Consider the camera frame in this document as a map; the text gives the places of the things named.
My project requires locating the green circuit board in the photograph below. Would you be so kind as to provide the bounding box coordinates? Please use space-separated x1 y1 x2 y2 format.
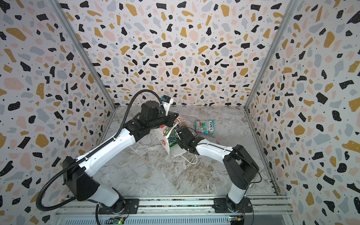
229 215 245 225
106 217 126 225

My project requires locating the teal berry mint candy bag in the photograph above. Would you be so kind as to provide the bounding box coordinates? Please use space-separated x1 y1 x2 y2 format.
196 120 215 135

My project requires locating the left green circuit board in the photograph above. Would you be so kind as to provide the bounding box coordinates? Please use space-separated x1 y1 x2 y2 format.
106 217 126 225

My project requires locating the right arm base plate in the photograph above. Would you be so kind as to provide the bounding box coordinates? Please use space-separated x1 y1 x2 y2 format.
212 197 253 213

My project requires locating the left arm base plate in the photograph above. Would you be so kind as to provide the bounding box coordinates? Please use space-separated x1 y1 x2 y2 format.
98 198 140 215

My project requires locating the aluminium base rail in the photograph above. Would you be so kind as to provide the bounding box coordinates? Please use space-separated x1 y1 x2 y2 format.
51 195 297 225

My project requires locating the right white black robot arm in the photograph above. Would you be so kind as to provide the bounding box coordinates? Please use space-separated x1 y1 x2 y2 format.
176 126 259 212

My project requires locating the right green circuit board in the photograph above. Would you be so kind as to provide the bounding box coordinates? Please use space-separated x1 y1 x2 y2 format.
229 215 245 225

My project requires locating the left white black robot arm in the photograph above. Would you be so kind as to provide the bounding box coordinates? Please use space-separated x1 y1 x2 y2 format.
63 96 178 214

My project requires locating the green mango tea candy bag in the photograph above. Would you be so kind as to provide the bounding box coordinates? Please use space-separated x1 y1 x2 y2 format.
167 128 179 147

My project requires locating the white floral paper bag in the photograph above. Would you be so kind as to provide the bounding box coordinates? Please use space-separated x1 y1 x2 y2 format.
155 115 197 164

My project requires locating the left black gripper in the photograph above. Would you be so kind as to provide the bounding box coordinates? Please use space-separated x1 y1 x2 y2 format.
149 111 180 131

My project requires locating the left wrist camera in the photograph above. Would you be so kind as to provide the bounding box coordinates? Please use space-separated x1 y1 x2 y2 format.
161 95 174 116

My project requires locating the black corrugated cable conduit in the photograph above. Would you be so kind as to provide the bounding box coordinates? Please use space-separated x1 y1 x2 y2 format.
35 89 164 212

